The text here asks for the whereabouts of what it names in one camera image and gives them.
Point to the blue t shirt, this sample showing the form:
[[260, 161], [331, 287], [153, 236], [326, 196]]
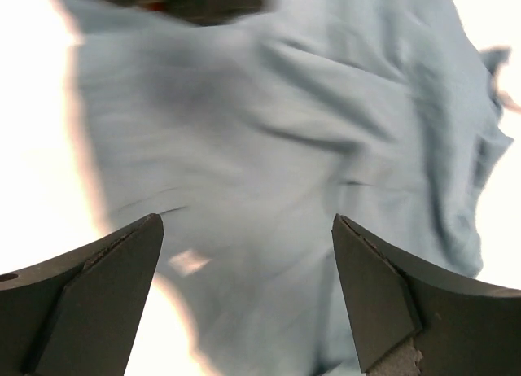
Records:
[[249, 137]]

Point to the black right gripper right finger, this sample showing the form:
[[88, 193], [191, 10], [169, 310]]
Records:
[[411, 317]]

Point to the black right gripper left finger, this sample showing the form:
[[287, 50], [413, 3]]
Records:
[[77, 314]]

